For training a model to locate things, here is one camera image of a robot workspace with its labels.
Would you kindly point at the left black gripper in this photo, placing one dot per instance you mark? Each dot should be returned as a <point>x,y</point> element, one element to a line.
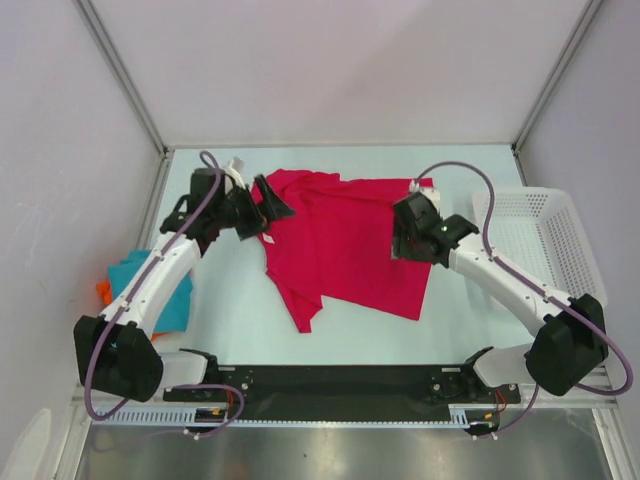
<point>274,209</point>

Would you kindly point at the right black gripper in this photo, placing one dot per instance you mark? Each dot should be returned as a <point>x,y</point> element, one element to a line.
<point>400,247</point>

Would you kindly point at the red t shirt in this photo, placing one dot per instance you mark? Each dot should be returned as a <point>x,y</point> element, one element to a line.
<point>338,245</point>

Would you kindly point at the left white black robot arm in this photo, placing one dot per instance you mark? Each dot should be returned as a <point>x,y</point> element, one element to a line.
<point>114,350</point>

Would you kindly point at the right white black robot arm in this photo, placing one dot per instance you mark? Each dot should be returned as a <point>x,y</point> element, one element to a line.
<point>567,331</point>

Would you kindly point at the white plastic basket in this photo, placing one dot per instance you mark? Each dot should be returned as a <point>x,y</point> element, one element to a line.
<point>540,230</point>

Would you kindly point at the orange folded t shirt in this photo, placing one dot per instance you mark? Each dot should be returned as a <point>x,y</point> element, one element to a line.
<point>104,291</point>

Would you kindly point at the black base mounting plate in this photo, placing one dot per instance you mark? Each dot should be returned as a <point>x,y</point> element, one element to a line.
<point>374,393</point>

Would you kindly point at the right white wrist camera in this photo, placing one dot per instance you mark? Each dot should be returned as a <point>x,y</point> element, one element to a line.
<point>430,193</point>

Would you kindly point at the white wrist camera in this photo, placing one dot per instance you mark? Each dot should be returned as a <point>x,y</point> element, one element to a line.
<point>233,174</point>
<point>430,193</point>

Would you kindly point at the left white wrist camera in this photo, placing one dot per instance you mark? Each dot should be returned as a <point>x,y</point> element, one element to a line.
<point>233,174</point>

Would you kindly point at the white slotted cable duct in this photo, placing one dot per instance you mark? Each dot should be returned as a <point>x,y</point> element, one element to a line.
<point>193,417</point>

